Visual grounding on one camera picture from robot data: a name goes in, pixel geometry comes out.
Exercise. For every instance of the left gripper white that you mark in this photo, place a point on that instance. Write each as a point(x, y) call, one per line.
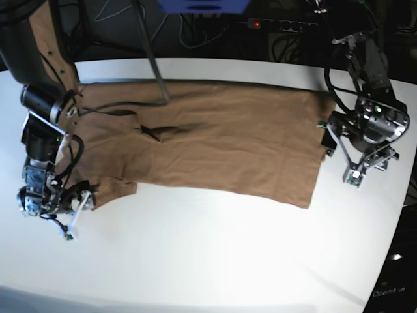
point(374, 154)

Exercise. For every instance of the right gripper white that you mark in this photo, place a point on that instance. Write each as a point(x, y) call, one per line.
point(72, 202)

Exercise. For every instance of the brown T-shirt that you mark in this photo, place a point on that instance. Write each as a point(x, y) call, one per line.
point(248, 139)

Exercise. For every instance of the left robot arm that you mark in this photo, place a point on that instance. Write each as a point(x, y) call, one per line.
point(365, 133)

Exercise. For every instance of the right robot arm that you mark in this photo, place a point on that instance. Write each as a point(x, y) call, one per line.
point(33, 52)

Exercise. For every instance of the power strip with red light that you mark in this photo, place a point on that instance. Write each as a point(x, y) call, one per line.
point(282, 26)

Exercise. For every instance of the black OpenArm box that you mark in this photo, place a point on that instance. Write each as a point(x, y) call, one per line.
point(395, 289)

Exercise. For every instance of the blue plastic object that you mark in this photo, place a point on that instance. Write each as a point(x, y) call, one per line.
point(203, 6)

